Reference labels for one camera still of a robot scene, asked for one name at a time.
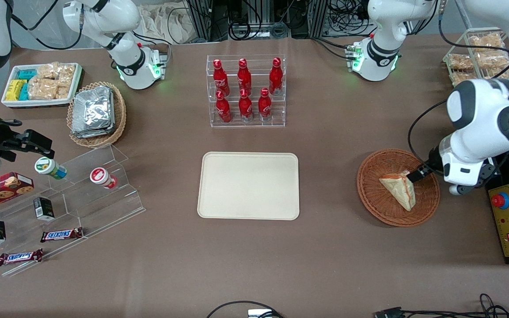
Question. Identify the white rectangular snack bin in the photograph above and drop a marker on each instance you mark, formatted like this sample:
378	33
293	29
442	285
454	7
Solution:
11	104

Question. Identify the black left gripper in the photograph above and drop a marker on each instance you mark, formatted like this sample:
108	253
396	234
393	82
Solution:
432	161

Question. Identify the red emergency stop button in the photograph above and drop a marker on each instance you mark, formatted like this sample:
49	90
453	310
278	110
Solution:
500	200

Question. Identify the clear bag rice crackers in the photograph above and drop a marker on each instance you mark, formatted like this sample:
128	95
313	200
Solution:
42	89
49	70
66	76

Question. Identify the triangle sandwich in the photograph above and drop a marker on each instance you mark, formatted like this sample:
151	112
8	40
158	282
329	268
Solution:
399	187

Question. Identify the snickers chocolate bar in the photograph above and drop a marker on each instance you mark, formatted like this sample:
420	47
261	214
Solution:
61	235
19	257

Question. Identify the teal snack pack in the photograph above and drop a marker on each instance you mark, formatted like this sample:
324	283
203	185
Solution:
27	74
24	92

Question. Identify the red cola bottle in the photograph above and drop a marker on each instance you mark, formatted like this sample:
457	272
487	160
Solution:
245	107
275	76
264	106
220	77
223	108
244	76

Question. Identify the oval brown wicker basket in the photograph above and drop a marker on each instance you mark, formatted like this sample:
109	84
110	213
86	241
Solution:
119	115

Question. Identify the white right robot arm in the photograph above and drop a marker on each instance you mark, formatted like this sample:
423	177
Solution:
122	53

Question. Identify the red lid yogurt cup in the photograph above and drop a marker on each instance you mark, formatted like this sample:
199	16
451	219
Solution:
102	177

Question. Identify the clear acrylic bottle rack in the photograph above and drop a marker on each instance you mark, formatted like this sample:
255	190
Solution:
245	119

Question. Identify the yellow snack pack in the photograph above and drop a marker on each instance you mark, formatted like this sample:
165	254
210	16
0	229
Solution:
15	90

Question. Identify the clear bag bread snack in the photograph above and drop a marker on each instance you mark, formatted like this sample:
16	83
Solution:
462	77
460	62
486	41
492	58

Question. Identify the green lid yogurt cup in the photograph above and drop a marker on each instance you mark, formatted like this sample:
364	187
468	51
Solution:
49	168

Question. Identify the red tartan cookie box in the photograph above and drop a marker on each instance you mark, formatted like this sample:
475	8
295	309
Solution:
0	190

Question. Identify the beige plastic tray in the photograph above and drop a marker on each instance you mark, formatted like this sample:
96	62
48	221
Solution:
248	185

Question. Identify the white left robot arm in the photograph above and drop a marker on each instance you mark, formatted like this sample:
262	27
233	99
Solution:
484	119

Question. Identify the silver foil packs stack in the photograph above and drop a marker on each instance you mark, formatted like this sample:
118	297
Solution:
93	112

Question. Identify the clear acrylic step shelf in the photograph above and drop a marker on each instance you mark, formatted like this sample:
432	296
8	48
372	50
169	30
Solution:
82	207

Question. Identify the round brown wicker basket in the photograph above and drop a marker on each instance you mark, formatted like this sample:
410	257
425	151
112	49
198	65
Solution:
378	194

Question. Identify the beige cloth bag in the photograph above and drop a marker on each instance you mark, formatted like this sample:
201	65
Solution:
166	22

